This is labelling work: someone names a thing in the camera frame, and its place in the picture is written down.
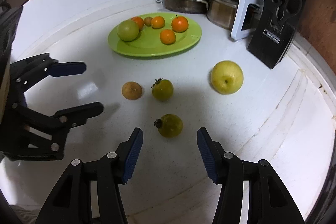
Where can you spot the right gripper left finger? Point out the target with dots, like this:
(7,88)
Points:
(88,192)

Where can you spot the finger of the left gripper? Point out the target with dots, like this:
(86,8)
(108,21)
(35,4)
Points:
(26,73)
(62,120)

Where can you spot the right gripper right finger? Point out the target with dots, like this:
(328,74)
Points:
(269,199)

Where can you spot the brown kiwi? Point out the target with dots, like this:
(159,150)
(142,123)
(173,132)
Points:
(131,90)
(147,21)

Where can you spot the green tomato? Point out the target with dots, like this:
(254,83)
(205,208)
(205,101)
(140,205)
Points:
(169,125)
(162,90)

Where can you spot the green apple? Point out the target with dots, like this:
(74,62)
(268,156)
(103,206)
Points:
(128,30)

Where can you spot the large orange mandarin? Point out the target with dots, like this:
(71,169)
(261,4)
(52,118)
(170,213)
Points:
(139,22)

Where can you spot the yellow pear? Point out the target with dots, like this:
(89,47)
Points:
(227,77)

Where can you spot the small orange mandarin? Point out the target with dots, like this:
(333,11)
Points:
(167,37)

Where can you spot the small orange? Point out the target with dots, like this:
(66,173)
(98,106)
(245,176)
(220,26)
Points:
(157,22)

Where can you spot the orange with stem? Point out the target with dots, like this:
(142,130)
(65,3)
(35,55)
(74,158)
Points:
(179,24)

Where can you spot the green plastic plate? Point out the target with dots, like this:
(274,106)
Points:
(148,43)

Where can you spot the wooden cutting board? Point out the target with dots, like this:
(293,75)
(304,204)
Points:
(318,28)

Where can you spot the steel pot under rack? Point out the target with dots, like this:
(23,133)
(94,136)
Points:
(222,13)

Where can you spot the black knife block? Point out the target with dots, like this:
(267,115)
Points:
(276,30)

